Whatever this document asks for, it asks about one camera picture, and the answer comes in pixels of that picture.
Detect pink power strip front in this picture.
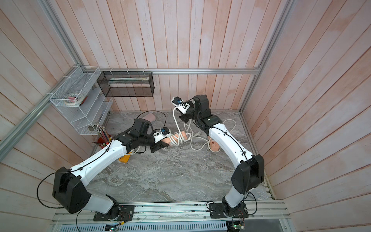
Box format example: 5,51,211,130
162,131,189,146

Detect pink power strip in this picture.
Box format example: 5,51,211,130
162,131,189,146
208,137,220,153

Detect white cord of front strip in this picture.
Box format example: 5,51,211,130
168,105,193,146

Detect white cord of strip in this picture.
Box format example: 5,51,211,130
185,119,237,153
168,105,193,146

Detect yellow power strip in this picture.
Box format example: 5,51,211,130
118,155,130,163

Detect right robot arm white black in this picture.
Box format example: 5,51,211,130
172,95,264,217

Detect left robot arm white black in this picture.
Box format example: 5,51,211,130
52,119,170,220

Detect red pencil cup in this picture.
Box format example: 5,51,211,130
96,126,111,148

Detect black mesh basket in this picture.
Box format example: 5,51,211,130
97,71,155,97

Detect tape roll in rack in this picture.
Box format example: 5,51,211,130
63,92,83,106

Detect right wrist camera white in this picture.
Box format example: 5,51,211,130
172,97,190,115

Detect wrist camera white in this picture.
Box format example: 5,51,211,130
153,127,171,143
172,97,190,115

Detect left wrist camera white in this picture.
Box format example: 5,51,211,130
153,127,171,143

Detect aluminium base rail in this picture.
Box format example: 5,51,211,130
51,200,290,224

